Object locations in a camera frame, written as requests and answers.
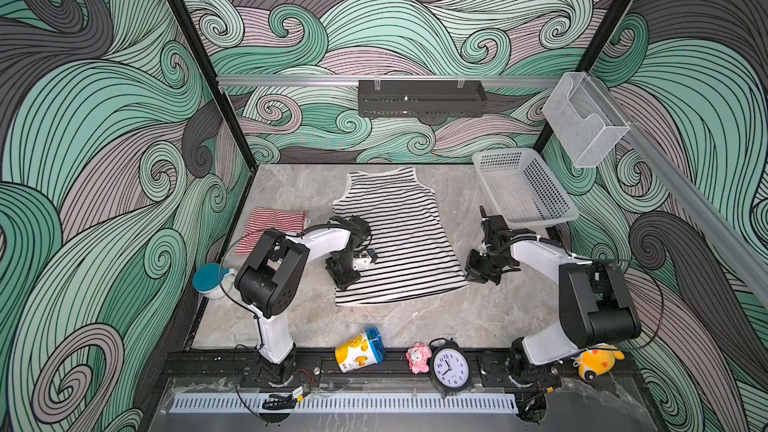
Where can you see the aluminium back wall rail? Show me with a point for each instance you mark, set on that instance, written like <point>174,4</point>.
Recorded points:
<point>307,80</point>

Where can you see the pink plush toy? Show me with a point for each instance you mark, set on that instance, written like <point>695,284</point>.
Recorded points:
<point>418,357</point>

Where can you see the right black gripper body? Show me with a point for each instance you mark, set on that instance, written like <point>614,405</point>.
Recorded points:
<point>484,267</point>

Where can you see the grey plastic laundry basket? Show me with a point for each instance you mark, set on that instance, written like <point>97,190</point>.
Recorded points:
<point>520,187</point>

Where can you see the clear plastic wall bin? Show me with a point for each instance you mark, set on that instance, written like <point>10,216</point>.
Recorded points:
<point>585,118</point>

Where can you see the teal lidded white cup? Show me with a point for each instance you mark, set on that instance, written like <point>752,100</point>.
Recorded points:
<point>213,281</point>

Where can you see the black metal wall shelf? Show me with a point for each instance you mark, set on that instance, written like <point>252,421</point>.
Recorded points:
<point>430,99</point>

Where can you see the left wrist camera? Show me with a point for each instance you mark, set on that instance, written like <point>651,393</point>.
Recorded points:
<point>364,260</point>

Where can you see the aluminium right wall rail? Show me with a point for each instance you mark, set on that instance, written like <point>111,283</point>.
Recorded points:
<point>715,168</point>

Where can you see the red white striped tank top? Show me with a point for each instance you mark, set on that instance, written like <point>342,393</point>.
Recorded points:
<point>264,219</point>

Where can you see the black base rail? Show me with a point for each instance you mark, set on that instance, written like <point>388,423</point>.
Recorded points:
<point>244,369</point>

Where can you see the aluminium wall rail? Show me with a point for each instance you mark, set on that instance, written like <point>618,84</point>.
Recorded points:
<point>715,168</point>
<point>307,80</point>

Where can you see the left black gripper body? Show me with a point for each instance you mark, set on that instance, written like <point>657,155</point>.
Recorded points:
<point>340,269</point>

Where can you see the black alarm clock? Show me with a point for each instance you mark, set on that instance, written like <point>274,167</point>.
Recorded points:
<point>449,367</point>

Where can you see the white slotted cable duct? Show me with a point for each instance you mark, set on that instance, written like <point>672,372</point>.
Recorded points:
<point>382,402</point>

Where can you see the yellow plush toy red shirt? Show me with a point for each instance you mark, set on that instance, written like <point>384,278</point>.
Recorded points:
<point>598,361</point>

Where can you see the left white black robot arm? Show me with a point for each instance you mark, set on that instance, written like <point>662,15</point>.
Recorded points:
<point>270,277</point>

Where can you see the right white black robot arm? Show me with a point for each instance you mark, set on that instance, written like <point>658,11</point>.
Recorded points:
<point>595,307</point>

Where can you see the yellow blue snack cup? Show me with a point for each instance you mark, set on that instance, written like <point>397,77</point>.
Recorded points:
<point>363,350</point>

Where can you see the black white zebra tank top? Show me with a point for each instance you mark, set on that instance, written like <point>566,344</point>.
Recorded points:
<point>414,258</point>

